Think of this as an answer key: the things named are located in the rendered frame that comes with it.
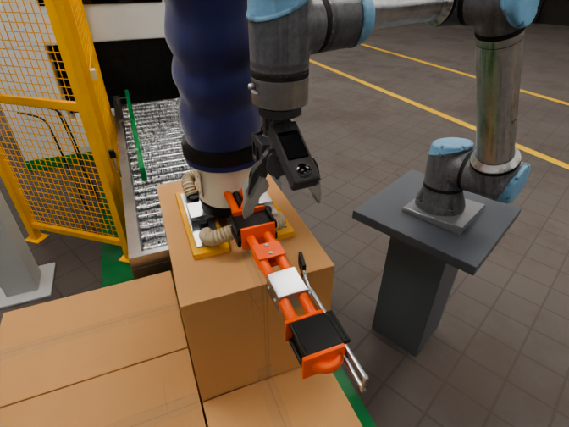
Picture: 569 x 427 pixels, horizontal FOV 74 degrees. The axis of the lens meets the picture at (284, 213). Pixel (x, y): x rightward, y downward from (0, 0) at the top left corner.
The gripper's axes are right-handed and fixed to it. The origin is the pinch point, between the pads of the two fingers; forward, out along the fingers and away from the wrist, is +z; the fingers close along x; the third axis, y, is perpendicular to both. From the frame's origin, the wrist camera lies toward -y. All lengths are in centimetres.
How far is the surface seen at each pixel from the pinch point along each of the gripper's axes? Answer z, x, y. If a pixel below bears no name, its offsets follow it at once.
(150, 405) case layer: 67, 36, 14
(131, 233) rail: 62, 36, 94
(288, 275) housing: 12.4, 0.7, -3.7
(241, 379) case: 63, 10, 10
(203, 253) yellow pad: 25.3, 13.3, 24.6
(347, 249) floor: 121, -89, 109
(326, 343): 11.6, 1.2, -21.1
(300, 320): 11.6, 3.2, -15.4
